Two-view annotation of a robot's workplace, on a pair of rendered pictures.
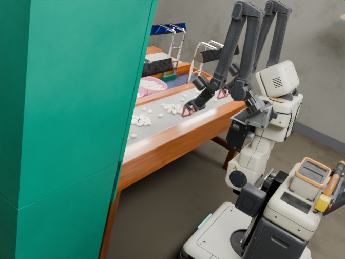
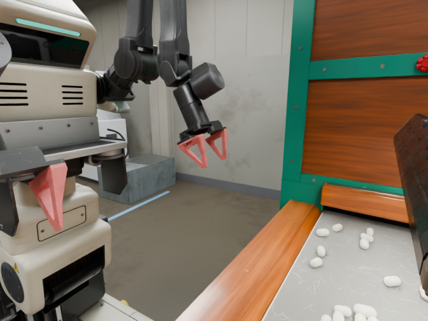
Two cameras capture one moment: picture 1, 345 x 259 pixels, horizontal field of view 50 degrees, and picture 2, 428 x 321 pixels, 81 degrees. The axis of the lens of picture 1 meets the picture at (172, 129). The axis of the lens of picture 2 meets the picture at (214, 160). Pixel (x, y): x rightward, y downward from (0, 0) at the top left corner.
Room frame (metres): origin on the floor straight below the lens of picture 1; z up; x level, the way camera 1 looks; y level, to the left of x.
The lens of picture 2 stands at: (2.42, -0.01, 1.14)
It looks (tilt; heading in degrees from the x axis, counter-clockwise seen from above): 14 degrees down; 184
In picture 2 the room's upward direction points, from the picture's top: straight up
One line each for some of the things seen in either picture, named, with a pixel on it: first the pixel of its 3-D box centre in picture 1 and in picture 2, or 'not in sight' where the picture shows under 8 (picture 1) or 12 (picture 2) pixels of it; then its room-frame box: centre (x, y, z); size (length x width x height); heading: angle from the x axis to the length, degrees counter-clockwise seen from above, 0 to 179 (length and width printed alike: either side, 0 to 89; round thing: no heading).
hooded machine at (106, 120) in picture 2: not in sight; (99, 135); (-1.11, -1.97, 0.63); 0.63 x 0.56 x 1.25; 64
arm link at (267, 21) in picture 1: (260, 39); not in sight; (2.15, -0.34, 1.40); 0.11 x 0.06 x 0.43; 154
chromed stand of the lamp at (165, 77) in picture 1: (167, 51); not in sight; (3.13, 0.23, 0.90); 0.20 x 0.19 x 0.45; 151
